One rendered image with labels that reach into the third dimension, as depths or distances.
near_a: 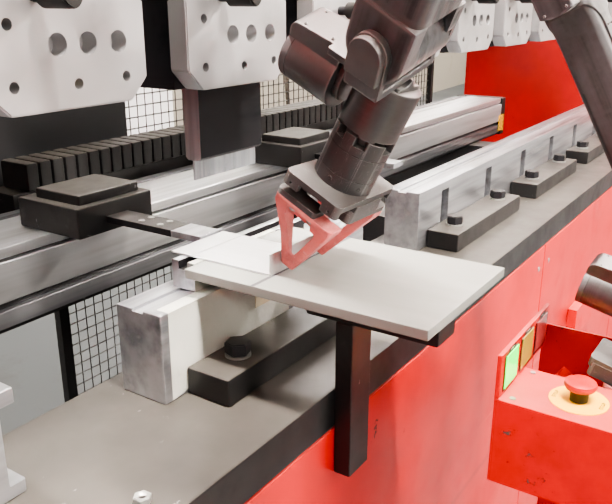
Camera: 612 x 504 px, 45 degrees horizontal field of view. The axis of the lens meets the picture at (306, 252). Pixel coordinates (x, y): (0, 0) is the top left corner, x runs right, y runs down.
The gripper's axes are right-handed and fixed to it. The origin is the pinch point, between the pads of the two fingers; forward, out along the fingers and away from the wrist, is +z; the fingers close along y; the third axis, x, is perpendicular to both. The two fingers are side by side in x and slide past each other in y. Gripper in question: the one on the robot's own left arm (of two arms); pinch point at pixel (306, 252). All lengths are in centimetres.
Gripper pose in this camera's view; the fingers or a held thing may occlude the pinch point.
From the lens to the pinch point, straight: 74.5
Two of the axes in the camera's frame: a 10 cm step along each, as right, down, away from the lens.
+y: -5.6, 2.6, -7.8
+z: -3.8, 7.6, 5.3
